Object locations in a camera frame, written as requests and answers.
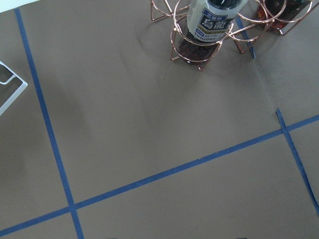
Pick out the dark tea bottle middle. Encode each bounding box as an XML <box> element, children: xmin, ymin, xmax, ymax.
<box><xmin>264</xmin><ymin>0</ymin><xmax>310</xmax><ymax>31</ymax></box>

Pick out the copper wire bottle rack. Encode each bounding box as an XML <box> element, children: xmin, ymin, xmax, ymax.
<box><xmin>151</xmin><ymin>0</ymin><xmax>319</xmax><ymax>70</ymax></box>

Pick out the dark tea bottle left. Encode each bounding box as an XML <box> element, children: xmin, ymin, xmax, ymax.
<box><xmin>178</xmin><ymin>0</ymin><xmax>247</xmax><ymax>64</ymax></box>

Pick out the dark tea bottle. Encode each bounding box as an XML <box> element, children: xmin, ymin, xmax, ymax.
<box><xmin>178</xmin><ymin>0</ymin><xmax>247</xmax><ymax>64</ymax></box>
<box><xmin>264</xmin><ymin>0</ymin><xmax>310</xmax><ymax>31</ymax></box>

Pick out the white wire cup basket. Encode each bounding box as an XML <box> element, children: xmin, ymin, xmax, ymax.
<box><xmin>0</xmin><ymin>61</ymin><xmax>28</xmax><ymax>116</ymax></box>

